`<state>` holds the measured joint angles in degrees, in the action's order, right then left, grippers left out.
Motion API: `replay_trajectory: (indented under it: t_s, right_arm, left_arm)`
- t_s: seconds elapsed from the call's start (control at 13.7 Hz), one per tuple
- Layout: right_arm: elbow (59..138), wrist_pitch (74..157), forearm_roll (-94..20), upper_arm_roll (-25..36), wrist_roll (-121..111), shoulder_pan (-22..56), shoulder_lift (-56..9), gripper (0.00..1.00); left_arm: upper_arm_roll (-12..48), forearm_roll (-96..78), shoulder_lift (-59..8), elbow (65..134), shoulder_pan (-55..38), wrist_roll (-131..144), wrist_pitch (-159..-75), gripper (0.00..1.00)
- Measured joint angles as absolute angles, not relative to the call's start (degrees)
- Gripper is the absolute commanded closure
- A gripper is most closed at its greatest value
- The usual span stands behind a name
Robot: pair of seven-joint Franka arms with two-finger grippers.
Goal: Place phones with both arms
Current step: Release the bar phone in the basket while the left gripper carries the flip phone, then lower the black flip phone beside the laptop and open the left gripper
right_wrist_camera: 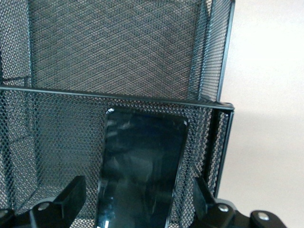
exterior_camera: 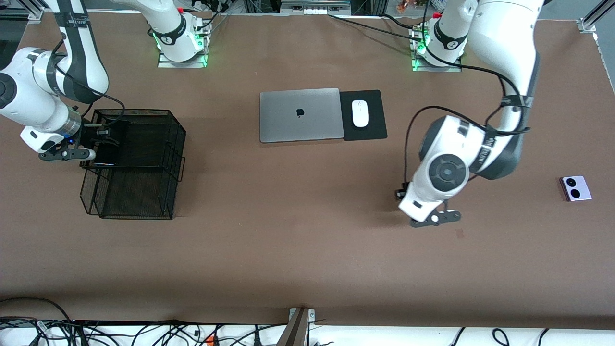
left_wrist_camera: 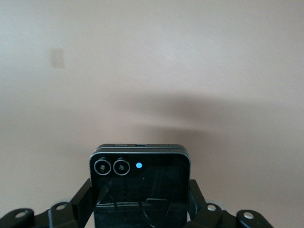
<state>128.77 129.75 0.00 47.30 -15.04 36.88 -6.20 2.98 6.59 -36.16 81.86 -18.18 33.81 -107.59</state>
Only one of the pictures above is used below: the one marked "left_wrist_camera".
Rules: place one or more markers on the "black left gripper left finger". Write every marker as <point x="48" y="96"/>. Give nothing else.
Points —
<point x="71" y="209"/>

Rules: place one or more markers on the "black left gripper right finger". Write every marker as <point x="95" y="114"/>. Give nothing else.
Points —
<point x="206" y="213"/>

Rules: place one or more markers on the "small black flip phone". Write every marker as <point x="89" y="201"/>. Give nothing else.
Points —
<point x="142" y="185"/>

